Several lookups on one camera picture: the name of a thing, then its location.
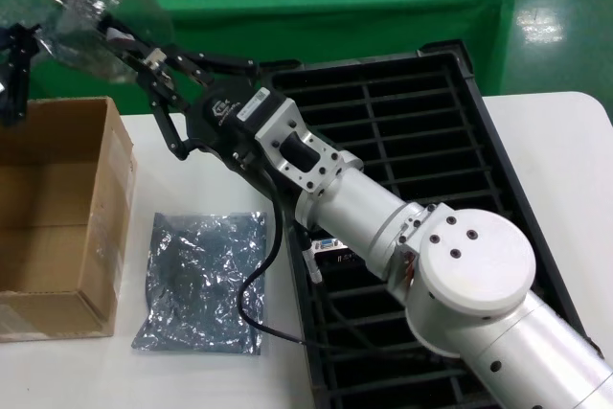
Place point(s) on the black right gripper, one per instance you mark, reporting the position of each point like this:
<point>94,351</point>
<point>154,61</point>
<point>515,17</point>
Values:
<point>225,126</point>

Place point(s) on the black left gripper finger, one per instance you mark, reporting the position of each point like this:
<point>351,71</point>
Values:
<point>5,40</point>
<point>20,78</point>

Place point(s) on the silver antistatic bag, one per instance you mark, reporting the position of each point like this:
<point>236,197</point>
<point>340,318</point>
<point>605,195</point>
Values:
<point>81,2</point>

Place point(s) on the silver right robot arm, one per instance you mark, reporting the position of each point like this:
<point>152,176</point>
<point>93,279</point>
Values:
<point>364,208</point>

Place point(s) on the open brown cardboard box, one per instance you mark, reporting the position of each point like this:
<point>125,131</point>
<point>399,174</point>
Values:
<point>52,217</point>

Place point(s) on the black slotted plastic container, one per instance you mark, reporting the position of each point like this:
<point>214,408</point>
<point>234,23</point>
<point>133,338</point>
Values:
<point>431,107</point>

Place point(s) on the green cloth covered table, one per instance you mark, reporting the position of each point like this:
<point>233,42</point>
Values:
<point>335,2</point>

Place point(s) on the flat empty antistatic bag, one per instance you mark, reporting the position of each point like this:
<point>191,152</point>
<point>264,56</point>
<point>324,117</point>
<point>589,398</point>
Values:
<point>201,294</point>

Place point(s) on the graphics card with plain bracket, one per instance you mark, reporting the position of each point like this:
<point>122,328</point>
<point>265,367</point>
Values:
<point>330,246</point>

